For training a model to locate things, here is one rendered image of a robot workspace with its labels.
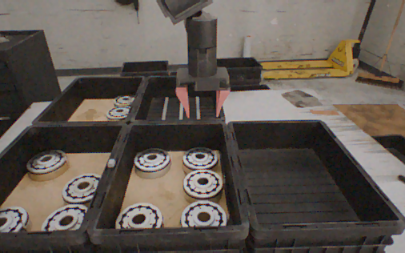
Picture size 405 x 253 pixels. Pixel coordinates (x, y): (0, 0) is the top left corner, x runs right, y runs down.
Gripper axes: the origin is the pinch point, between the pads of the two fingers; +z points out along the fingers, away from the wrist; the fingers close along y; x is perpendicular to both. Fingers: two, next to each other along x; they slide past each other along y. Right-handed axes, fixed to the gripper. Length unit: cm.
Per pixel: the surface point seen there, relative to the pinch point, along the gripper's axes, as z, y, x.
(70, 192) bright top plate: 20.0, 33.0, 2.1
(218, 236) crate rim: 15.0, -1.8, 20.2
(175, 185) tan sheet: 23.3, 7.4, -2.8
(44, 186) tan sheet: 23.0, 42.9, -4.0
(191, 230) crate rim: 13.7, 3.0, 19.8
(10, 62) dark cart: 21, 115, -117
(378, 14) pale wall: 28, -256, -331
